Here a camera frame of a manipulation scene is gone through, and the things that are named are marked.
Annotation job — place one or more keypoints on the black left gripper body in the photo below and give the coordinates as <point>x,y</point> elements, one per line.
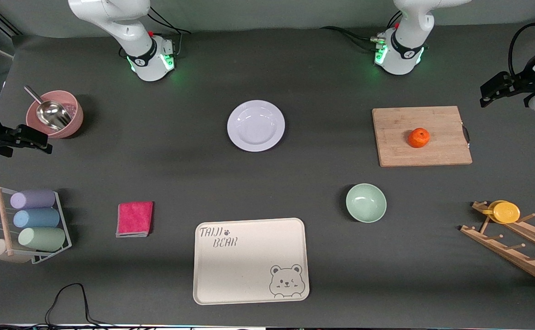
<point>526,82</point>

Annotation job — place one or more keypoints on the orange fruit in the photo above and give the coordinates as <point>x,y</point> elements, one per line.
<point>419,138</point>

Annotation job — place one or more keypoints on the white round plate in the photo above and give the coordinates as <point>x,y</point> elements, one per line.
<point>256,126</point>

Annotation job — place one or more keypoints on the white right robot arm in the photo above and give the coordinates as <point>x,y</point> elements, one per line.
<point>125,27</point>

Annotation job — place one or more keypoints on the metal scoop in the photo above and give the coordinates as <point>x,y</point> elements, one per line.
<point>54,115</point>

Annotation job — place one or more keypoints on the pink bowl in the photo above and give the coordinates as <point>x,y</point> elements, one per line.
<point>77,119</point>

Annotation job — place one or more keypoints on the purple cup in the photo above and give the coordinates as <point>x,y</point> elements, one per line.
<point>34,199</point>

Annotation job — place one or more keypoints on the blue cup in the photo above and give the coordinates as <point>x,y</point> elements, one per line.
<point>38,218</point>

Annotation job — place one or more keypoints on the green cup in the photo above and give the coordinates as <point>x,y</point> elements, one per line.
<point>43,239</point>

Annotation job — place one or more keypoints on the wooden cutting board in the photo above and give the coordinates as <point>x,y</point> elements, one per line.
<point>400,146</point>

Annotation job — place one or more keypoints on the yellow cup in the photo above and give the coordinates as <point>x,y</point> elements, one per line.
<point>505,212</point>

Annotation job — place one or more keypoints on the pink folded cloth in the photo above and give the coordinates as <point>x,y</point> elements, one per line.
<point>134,219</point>

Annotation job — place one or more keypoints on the wooden peg drying rack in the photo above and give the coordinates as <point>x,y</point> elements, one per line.
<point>515,259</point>

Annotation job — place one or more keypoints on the pale green bowl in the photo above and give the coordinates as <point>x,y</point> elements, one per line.
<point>366,204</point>

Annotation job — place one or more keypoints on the cream bear print tray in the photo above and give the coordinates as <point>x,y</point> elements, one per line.
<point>244,270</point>

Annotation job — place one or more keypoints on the grey metal frame rail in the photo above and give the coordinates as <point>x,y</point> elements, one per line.
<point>7,25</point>

